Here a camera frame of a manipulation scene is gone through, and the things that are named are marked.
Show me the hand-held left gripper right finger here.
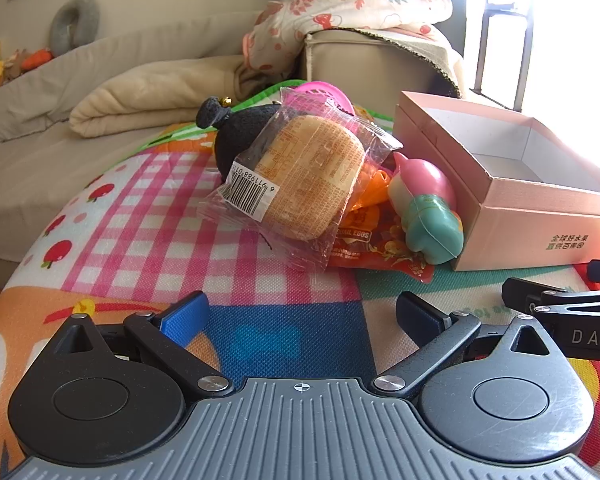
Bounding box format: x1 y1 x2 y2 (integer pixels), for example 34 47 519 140
371 291 557 403

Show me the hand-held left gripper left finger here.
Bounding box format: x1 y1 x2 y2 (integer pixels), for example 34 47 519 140
55 291 233 402

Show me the pink cardboard box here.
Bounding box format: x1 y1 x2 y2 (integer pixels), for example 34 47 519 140
392 90 600 272

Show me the red snack packet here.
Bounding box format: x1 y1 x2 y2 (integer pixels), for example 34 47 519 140
327 205 436 281

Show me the pink and green squishy toy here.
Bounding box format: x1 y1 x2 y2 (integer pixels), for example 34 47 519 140
387 152 465 266

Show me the orange plastic toy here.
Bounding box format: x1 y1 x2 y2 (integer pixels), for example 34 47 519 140
347 167 393 211

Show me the packaged bread bun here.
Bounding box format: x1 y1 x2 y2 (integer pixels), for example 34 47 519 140
196 87 403 273

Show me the black plush toy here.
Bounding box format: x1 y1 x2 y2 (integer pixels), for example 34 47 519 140
195 96 281 183

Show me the colourful cartoon play mat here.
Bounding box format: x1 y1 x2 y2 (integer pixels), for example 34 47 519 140
0 80 600 480

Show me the beige sofa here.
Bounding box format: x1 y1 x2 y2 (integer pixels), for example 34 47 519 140
0 10 311 292

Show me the folded beige blanket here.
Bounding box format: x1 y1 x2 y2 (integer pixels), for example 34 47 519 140
69 55 246 138

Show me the pink toy strainer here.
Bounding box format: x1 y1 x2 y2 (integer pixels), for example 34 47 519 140
280 80 357 117

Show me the beige sofa armrest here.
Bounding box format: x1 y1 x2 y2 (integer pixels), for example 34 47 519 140
300 29 451 111

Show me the beige cloth with dark fringe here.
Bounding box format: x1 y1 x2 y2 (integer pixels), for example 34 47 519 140
370 24 466 100

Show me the orange carrot plush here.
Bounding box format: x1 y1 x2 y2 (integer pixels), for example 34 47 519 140
21 47 55 72

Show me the brown plush toy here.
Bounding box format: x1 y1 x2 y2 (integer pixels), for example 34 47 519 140
2 49 28 81

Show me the grey neck pillow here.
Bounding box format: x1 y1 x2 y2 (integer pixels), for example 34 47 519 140
49 0 101 57

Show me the floral white blanket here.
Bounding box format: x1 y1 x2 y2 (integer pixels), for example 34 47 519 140
241 0 453 73

